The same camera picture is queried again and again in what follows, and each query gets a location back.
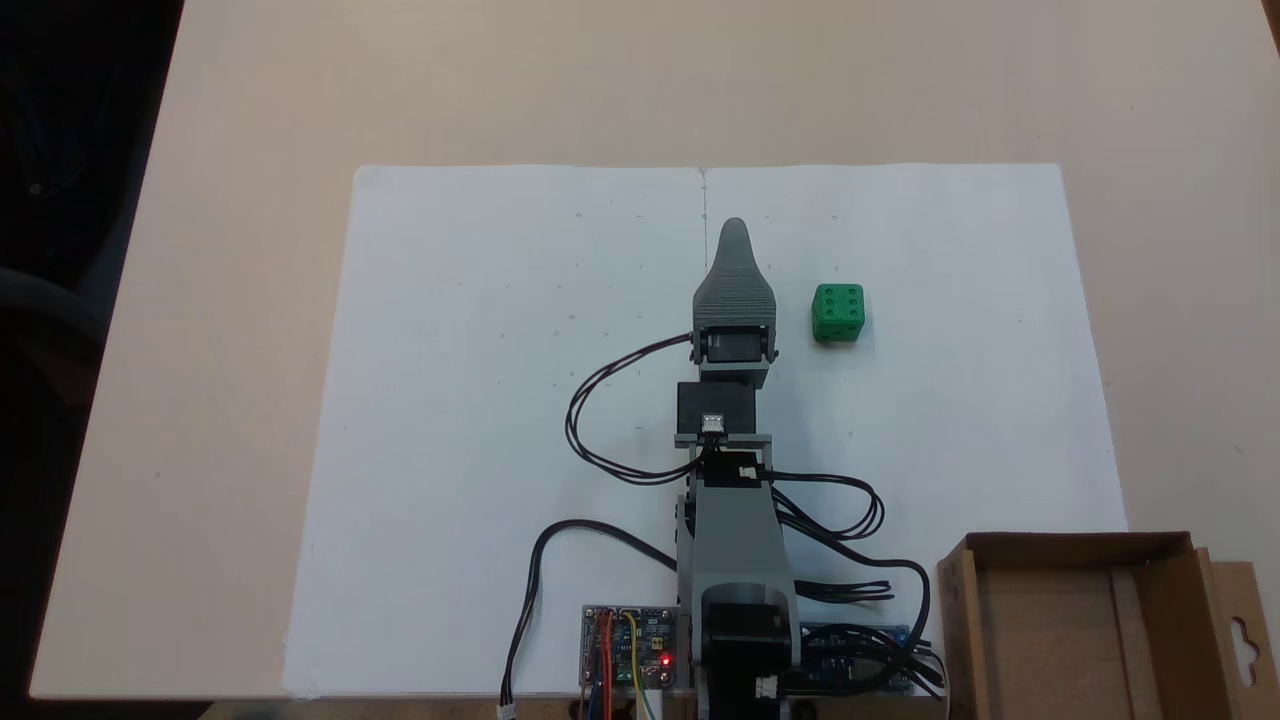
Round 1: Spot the blue circuit board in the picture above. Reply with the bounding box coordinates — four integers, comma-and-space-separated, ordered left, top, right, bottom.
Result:
798, 622, 917, 694

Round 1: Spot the brown cardboard box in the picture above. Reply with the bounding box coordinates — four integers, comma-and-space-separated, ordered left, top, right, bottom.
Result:
937, 531, 1269, 720

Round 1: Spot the black servo cable loop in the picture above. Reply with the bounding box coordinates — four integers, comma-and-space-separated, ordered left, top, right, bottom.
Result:
564, 334, 707, 488

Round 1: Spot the dark chair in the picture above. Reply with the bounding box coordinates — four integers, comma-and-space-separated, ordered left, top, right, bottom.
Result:
0, 264, 109, 349

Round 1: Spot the small circuit board red LED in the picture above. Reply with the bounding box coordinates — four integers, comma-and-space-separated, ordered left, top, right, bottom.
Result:
580, 604, 680, 693

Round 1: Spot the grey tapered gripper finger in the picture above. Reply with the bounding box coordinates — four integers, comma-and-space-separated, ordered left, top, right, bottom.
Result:
694, 217, 778, 300

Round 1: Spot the green die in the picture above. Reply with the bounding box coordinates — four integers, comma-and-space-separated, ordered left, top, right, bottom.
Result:
811, 284, 866, 344

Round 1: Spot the black servo cable bundle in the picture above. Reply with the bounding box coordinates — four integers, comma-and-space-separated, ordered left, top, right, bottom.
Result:
758, 468, 948, 698

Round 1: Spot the red jumper wire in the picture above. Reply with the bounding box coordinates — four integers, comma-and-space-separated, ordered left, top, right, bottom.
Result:
598, 610, 615, 720

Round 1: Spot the black cable white connector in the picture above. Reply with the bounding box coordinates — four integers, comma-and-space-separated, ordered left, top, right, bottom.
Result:
497, 518, 682, 720

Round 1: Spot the yellow jumper wire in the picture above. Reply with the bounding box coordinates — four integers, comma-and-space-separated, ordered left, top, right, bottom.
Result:
620, 610, 663, 720

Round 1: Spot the white paper sheet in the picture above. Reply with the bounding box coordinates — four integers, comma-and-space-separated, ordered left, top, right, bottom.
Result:
700, 163, 1130, 697
283, 165, 709, 699

